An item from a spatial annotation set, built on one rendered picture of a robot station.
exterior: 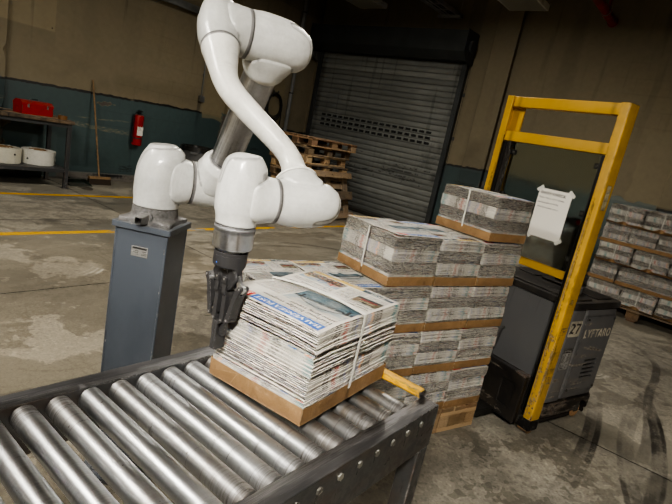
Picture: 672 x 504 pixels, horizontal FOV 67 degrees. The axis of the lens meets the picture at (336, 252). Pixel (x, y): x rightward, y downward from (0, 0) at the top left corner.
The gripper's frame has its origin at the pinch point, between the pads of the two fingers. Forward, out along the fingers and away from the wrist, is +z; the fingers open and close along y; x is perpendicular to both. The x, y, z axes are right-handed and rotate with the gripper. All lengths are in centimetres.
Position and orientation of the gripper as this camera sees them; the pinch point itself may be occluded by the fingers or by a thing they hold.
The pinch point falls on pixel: (218, 333)
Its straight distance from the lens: 121.4
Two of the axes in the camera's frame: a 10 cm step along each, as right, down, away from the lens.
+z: -2.0, 9.6, 2.2
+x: -6.2, 0.5, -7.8
